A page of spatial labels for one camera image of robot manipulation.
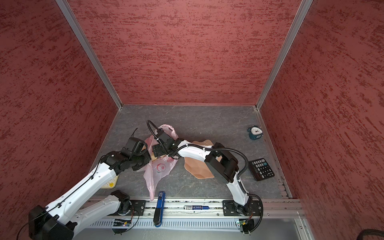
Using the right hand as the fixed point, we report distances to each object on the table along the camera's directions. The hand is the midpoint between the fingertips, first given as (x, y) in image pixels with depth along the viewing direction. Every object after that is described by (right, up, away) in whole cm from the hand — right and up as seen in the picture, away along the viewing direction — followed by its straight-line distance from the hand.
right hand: (159, 151), depth 88 cm
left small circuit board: (-15, -32, -16) cm, 39 cm away
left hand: (-2, -4, -9) cm, 10 cm away
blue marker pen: (+22, -26, -14) cm, 37 cm away
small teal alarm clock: (+63, +11, +12) cm, 65 cm away
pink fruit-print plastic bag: (+2, -7, -6) cm, 9 cm away
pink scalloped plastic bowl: (+24, -10, -1) cm, 27 cm away
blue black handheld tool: (+3, -27, -16) cm, 32 cm away
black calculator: (+60, -10, -3) cm, 61 cm away
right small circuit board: (+47, -33, -16) cm, 60 cm away
